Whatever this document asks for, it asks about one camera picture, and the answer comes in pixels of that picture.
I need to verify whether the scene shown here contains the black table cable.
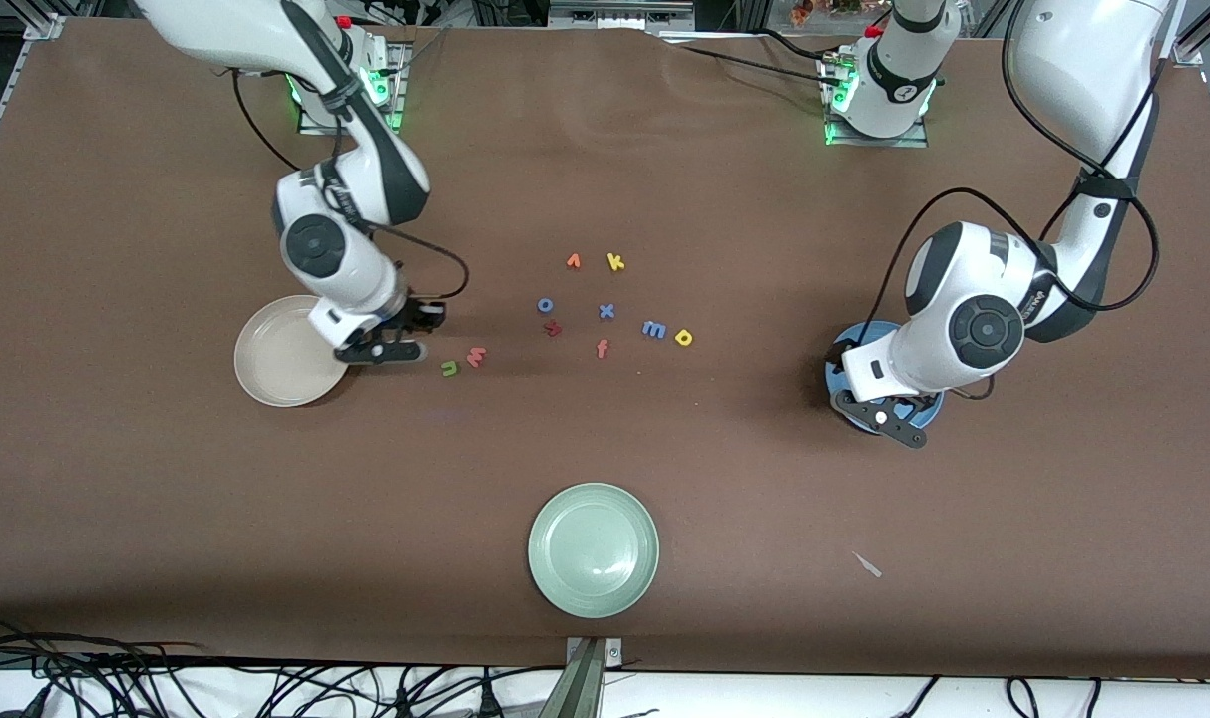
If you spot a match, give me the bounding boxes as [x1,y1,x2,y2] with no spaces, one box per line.
[759,28,845,63]
[679,45,843,89]

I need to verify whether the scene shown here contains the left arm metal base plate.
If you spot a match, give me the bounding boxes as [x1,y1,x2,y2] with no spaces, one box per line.
[824,55,931,149]

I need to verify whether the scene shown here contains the grey metal box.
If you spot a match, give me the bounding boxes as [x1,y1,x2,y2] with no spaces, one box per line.
[548,0,695,29]

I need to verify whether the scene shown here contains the pale green plate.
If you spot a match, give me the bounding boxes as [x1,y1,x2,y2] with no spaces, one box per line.
[527,483,660,619]

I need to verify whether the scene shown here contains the beige brown plate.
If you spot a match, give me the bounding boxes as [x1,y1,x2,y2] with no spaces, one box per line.
[233,294,351,408]

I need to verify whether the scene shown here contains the tangled black floor cables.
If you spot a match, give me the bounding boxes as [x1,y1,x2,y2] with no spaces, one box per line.
[26,658,566,718]

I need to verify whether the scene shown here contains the grey metal bracket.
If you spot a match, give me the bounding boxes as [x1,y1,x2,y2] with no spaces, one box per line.
[538,636,623,718]

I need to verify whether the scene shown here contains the aluminium frame rail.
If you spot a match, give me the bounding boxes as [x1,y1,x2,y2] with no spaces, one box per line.
[1168,0,1210,66]
[0,15,67,195]

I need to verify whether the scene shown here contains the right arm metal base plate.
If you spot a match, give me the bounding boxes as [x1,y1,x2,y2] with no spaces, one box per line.
[298,40,407,137]

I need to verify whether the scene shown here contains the blue plate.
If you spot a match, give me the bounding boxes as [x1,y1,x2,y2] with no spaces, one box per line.
[825,320,946,437]

